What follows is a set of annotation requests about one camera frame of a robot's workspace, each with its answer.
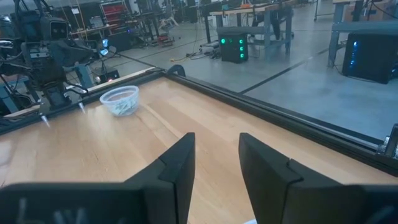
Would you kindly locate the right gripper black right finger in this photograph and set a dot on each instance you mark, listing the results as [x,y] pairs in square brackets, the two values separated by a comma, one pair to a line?
[267,189]

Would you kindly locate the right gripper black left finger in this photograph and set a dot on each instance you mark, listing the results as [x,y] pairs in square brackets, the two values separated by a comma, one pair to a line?
[180,174]

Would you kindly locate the pale green stevia packet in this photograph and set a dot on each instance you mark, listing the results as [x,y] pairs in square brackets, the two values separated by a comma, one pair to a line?
[122,107]

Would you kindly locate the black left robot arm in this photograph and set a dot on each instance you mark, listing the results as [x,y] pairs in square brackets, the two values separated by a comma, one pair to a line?
[74,51]

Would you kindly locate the small black box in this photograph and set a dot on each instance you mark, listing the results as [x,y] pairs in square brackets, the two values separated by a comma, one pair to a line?
[109,75]

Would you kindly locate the clear plastic bowl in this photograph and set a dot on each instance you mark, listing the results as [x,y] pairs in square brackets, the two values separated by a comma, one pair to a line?
[107,99]

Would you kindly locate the red shelf rack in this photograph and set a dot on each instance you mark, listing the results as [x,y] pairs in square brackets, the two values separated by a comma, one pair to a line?
[113,12]

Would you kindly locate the white step stool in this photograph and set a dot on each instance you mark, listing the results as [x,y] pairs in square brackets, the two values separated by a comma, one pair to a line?
[169,22]

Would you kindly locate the computer tower green lights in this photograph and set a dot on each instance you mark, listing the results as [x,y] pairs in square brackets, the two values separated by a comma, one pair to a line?
[233,46]

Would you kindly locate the computer tower blue lights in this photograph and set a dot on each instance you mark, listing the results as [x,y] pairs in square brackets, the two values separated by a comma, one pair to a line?
[370,57]

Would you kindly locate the wooden top workbench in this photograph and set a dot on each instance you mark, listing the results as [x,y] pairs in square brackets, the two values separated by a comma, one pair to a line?
[267,18]

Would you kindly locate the grey metal workbench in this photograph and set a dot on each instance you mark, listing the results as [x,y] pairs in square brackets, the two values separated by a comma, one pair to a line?
[337,31]

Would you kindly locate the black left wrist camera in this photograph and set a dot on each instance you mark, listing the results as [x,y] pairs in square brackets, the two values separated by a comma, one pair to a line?
[56,29]

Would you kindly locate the black table frame rail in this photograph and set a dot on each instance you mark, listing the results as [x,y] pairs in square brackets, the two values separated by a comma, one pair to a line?
[280,116]

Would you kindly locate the black arched corner bracket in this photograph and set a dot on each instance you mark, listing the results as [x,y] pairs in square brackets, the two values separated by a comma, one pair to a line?
[174,68]

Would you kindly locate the grey metal bracket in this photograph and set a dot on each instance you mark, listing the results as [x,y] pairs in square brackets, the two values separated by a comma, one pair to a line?
[390,141]

